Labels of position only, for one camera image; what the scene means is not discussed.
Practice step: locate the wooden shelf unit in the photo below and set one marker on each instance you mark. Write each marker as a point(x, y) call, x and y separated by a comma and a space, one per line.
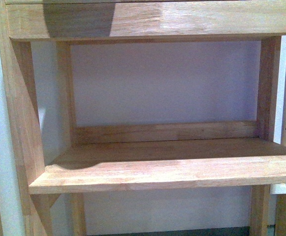
point(135, 154)

